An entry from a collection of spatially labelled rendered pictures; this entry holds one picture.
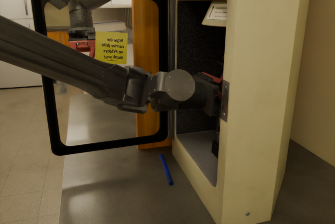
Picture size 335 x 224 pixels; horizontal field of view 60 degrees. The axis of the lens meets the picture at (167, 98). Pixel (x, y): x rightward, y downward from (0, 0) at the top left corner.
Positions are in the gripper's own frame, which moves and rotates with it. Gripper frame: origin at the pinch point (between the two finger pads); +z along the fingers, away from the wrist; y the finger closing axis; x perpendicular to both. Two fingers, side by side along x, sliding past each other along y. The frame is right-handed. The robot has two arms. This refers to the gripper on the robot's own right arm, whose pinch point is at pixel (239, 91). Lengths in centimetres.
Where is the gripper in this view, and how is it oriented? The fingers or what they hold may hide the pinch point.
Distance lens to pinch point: 66.1
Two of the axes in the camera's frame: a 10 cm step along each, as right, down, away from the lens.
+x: -0.3, 9.5, 3.0
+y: -3.0, -3.0, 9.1
